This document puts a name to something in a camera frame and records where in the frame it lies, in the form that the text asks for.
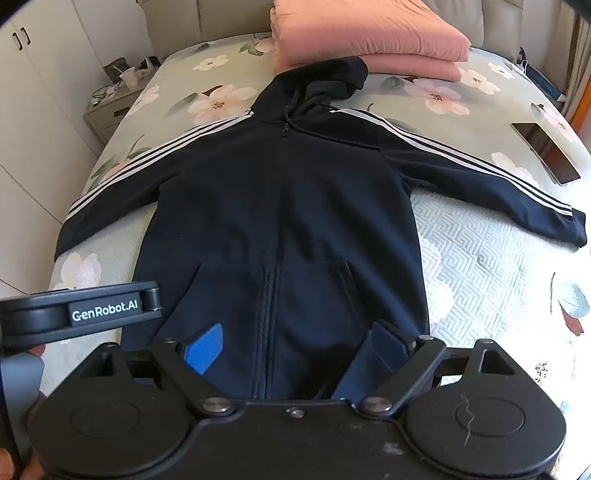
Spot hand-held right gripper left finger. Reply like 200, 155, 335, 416
83, 322, 236, 419

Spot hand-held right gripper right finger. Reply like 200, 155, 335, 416
332, 319, 520, 418

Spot dark navy striped hoodie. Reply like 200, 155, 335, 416
54, 56, 588, 403

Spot person's left hand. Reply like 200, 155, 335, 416
0, 446, 44, 480

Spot white wardrobe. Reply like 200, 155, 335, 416
0, 0, 157, 298

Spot beige nightstand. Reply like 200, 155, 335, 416
83, 79, 149, 145

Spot eyeglasses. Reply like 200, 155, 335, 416
90, 85, 119, 105

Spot black smartphone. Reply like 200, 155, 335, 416
510, 121, 582, 186

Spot blue book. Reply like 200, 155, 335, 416
524, 62, 567, 100

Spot pink folded quilt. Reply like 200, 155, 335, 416
270, 0, 472, 84

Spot beige curtain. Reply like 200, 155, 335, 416
564, 7, 591, 121

